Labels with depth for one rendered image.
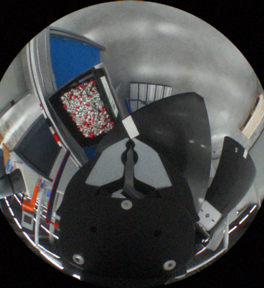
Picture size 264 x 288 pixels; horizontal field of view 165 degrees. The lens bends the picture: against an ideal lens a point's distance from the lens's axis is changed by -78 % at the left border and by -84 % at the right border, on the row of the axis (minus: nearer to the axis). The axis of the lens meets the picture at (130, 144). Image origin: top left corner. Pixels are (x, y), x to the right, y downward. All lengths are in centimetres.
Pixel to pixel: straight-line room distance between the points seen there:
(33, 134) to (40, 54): 40
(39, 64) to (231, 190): 68
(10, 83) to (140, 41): 184
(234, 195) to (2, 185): 91
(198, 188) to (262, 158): 566
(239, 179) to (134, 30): 127
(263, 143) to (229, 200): 542
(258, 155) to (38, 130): 631
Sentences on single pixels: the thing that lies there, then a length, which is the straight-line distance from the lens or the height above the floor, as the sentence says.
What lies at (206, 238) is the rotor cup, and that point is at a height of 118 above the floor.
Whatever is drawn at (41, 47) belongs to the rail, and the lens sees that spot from 40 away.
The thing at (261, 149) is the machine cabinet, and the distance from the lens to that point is 576.
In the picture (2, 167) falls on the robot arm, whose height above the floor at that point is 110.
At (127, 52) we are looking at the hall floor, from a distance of 109.
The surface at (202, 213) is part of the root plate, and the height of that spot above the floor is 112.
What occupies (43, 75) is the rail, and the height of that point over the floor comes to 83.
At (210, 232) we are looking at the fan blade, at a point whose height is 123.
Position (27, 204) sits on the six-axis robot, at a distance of 409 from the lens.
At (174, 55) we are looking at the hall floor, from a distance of 118.
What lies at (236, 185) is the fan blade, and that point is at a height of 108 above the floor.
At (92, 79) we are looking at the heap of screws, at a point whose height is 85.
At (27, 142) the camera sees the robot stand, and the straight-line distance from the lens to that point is 59.
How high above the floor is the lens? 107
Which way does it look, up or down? 42 degrees down
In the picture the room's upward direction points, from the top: 178 degrees counter-clockwise
